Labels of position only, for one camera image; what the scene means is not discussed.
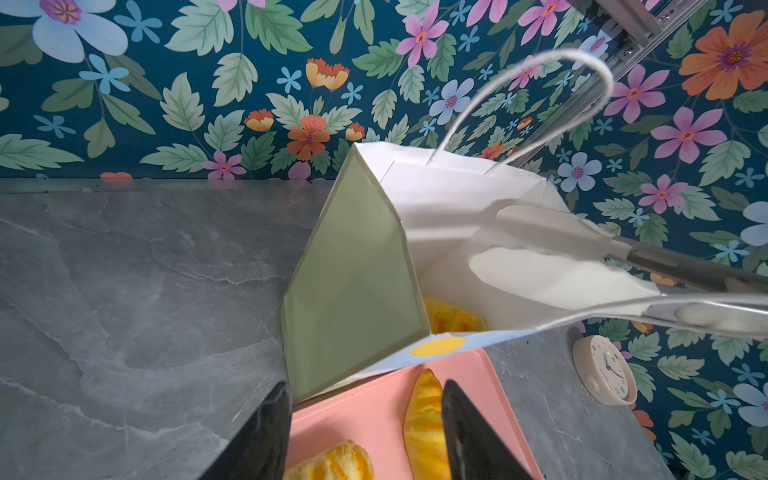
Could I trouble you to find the metal tongs with white tips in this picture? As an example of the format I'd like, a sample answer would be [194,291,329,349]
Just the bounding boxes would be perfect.
[467,206,767,339]

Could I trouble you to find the braided glazed fake bread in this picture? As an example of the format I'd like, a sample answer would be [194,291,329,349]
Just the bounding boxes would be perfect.
[283,440,375,480]

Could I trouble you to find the cream round alarm clock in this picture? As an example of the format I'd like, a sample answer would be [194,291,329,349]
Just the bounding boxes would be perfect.
[572,335,638,406]

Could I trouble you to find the fake croissant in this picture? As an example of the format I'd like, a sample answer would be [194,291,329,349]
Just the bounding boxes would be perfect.
[423,296,488,334]
[403,369,451,480]

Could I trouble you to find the landscape print paper bag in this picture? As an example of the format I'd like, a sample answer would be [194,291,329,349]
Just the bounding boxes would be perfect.
[279,49,661,404]

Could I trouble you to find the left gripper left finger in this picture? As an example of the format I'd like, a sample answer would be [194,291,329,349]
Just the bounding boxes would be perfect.
[199,381,292,480]

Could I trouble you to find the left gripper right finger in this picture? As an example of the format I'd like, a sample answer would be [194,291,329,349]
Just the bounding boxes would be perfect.
[441,380,533,480]

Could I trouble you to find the pink plastic tray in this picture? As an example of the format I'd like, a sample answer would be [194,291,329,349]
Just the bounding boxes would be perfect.
[286,349,543,479]

